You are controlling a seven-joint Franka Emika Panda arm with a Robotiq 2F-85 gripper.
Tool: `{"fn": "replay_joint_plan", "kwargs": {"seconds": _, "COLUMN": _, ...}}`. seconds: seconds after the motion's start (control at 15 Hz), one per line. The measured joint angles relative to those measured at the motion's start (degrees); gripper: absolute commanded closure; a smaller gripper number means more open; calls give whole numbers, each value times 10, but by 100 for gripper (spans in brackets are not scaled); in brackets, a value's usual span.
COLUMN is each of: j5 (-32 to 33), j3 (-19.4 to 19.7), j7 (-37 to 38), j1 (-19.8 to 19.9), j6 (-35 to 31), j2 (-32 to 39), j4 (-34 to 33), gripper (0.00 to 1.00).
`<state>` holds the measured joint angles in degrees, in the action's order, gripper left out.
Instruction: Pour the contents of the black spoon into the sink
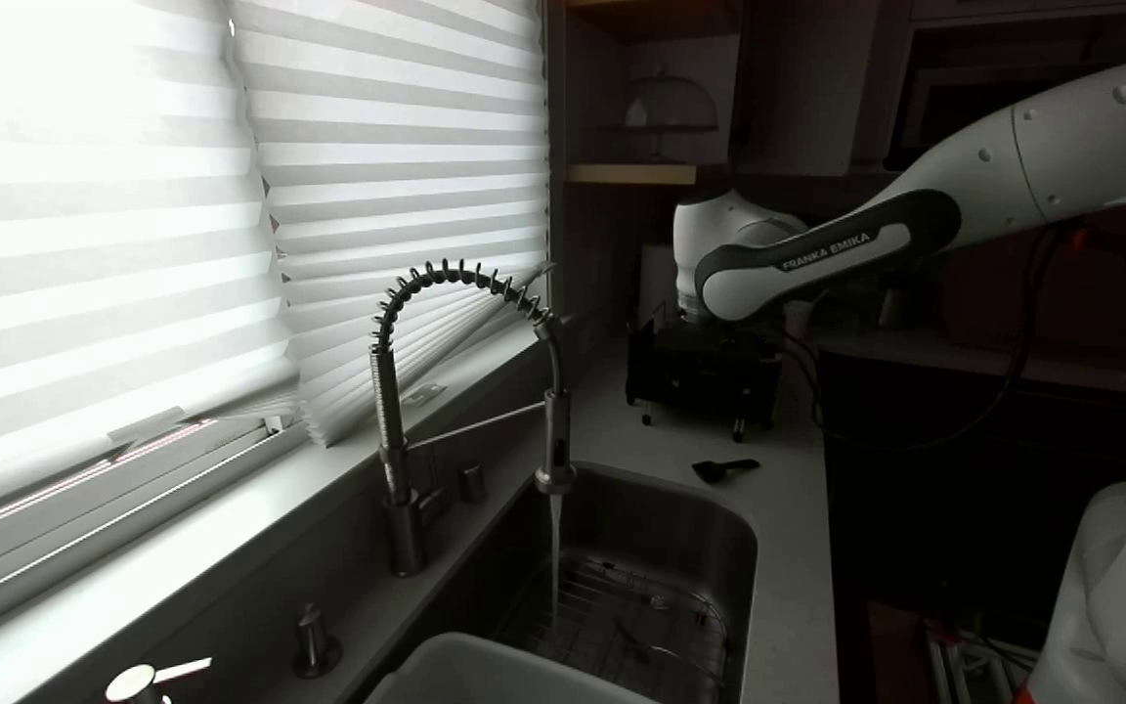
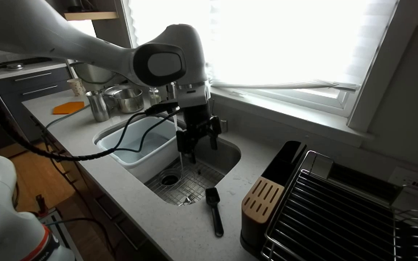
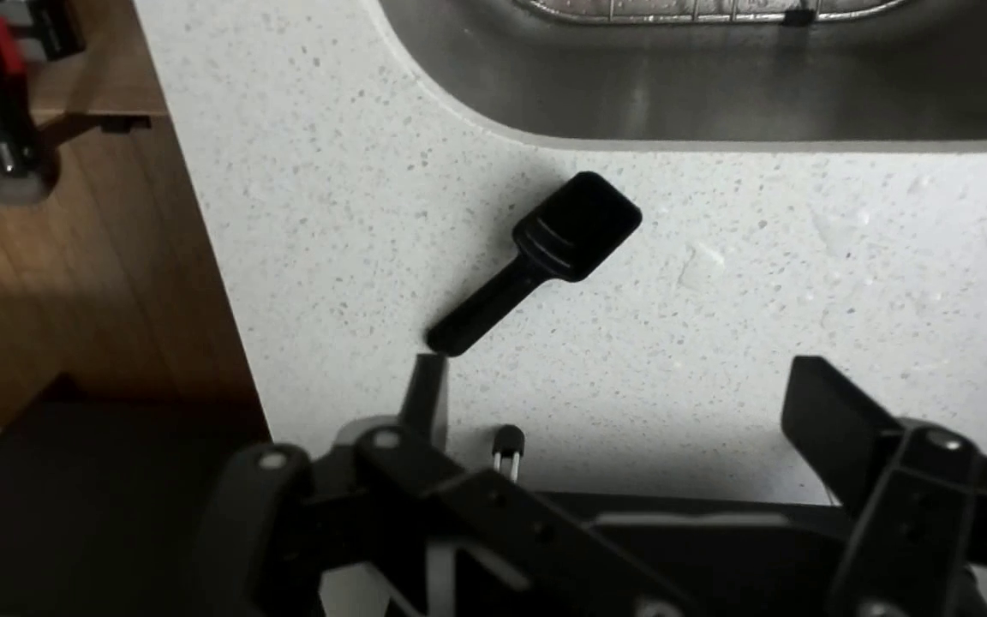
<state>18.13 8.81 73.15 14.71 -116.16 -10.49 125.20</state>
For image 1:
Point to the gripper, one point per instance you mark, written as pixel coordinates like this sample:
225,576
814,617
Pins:
705,354

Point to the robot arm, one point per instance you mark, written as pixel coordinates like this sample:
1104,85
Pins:
1032,156

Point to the black spoon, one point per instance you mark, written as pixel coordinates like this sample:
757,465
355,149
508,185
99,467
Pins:
713,471

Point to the steel sink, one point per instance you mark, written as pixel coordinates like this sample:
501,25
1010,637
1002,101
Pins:
661,528

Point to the wooden shelf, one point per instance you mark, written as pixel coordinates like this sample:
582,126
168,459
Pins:
629,174

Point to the window latch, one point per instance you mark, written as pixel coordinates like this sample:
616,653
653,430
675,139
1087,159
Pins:
423,394

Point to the cake stand with dome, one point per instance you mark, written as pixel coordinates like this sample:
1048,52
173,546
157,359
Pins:
669,106

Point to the steel spring tap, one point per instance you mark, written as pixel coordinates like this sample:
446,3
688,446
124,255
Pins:
388,411

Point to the white plastic basin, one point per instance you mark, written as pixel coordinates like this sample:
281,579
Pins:
495,675

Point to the white pleated window blind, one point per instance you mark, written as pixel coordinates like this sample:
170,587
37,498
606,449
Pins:
84,244
397,176

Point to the steel soap dispenser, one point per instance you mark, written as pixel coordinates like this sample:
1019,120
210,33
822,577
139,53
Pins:
314,645

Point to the steel tap with lever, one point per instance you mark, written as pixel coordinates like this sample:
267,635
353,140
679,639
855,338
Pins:
138,682

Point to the wall cabinet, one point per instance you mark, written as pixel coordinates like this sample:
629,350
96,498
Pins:
817,78

